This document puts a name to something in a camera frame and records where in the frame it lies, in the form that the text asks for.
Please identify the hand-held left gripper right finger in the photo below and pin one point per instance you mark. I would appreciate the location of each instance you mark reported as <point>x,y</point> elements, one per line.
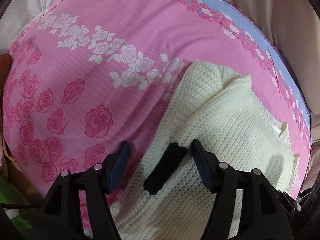
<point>203,167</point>

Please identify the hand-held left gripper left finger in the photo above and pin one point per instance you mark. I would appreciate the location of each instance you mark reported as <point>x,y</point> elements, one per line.
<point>120,165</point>

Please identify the white red black knit sweater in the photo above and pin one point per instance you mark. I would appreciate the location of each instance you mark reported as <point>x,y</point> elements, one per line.
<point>225,130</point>

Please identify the green cloth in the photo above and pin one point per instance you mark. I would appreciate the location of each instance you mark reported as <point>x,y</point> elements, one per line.
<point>10,197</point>

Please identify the pink floral bed sheet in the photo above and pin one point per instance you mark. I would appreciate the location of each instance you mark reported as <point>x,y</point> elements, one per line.
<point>75,80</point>

